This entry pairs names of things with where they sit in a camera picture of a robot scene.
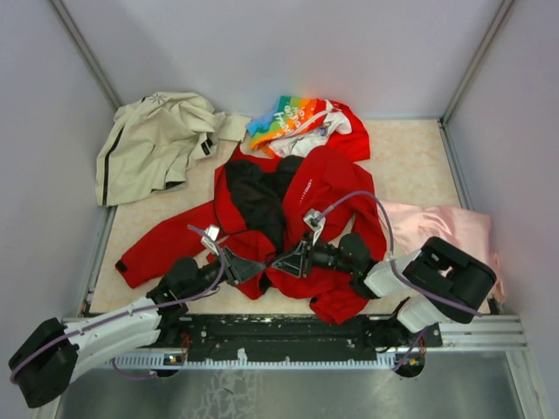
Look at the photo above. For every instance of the left aluminium frame post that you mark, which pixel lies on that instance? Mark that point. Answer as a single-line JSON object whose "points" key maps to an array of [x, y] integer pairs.
{"points": [[86, 52]]}

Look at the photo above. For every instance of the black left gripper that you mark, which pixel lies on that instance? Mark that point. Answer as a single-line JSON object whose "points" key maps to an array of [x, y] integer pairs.
{"points": [[239, 269]]}

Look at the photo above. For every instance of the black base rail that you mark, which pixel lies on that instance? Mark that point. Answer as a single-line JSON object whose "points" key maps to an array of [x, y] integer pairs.
{"points": [[213, 337]]}

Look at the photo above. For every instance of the red jacket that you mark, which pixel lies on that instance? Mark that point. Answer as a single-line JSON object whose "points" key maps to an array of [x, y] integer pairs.
{"points": [[259, 205]]}

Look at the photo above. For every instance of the pink satin cloth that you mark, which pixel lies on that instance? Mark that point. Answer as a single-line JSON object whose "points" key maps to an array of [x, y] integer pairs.
{"points": [[467, 230]]}

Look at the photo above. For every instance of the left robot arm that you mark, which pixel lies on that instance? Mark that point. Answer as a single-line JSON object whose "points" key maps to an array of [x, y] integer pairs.
{"points": [[57, 354]]}

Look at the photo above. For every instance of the rainbow white red garment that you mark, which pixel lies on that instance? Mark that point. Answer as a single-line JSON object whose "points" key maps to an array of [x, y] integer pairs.
{"points": [[296, 126]]}

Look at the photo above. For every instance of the aluminium frame post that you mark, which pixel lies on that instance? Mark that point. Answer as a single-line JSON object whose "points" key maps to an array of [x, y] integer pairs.
{"points": [[494, 29], [86, 52]]}

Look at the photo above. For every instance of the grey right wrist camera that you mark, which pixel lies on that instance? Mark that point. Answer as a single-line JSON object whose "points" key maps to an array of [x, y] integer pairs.
{"points": [[316, 222]]}

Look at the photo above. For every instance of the beige jacket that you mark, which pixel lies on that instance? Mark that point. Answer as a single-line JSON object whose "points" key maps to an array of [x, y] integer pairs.
{"points": [[156, 140]]}

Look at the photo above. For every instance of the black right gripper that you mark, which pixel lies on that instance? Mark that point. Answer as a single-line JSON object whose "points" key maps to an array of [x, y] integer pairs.
{"points": [[293, 262]]}

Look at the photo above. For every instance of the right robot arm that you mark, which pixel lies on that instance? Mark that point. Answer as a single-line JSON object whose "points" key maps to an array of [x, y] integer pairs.
{"points": [[448, 283]]}

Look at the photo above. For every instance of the right aluminium frame post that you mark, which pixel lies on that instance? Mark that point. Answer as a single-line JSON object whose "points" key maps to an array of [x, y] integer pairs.
{"points": [[494, 29]]}

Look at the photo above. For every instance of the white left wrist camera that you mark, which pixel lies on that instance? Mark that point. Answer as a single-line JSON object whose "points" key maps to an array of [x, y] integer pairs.
{"points": [[209, 238]]}

